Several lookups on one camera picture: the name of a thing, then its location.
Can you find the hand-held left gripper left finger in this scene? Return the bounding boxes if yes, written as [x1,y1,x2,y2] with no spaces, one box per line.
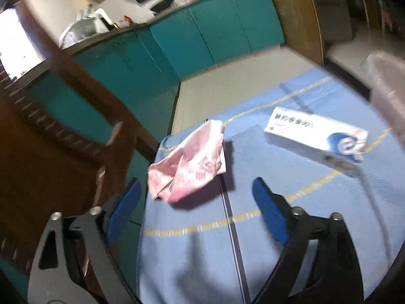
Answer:
[28,179,142,304]

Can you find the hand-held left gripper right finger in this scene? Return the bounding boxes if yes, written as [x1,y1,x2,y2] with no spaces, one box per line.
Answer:
[252,177,364,304]

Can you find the pink wrapper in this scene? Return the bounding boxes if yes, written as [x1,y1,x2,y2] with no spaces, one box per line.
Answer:
[148,119,227,202]

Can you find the white cardboard box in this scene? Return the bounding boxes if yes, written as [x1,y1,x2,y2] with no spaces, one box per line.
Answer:
[264,106,369,176]

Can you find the blue striped table cloth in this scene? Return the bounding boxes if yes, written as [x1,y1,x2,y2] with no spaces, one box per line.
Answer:
[136,66,402,304]

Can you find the carved wooden chair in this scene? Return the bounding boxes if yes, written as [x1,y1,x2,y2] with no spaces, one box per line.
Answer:
[0,0,159,304]

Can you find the teal kitchen cabinets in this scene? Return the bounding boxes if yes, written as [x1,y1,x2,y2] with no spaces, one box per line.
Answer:
[0,0,286,293]

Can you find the white electric kettle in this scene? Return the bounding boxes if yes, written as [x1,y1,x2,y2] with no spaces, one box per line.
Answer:
[93,8,113,32]

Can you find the grey refrigerator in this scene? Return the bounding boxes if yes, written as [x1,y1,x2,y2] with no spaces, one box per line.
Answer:
[316,0,355,42]

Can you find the black wok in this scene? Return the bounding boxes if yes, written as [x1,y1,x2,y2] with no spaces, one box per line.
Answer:
[149,0,174,11]

